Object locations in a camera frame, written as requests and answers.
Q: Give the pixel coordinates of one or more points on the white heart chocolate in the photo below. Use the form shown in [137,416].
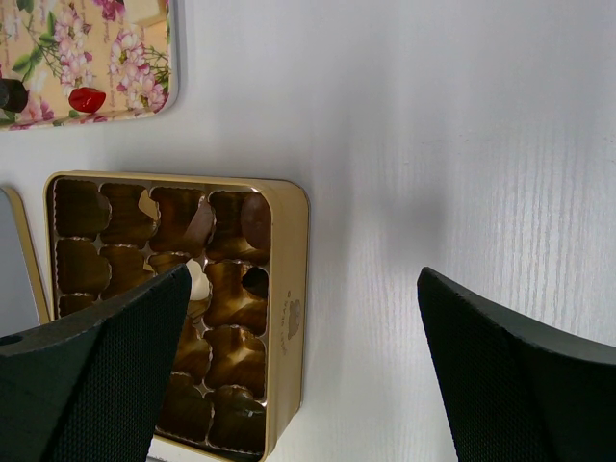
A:
[200,285]

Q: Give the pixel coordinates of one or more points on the gold chocolate box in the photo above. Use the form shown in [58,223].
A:
[236,381]

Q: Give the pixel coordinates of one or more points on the red lips chocolate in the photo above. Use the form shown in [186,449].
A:
[86,100]

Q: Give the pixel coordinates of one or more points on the brown round chocolate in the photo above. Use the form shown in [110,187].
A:
[255,220]

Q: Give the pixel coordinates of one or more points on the floral tray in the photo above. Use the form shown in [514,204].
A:
[54,47]

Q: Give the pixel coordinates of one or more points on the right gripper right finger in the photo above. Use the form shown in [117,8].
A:
[516,389]

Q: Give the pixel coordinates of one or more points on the silver tin lid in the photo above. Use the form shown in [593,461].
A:
[23,304]

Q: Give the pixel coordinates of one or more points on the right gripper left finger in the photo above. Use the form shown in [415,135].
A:
[90,386]

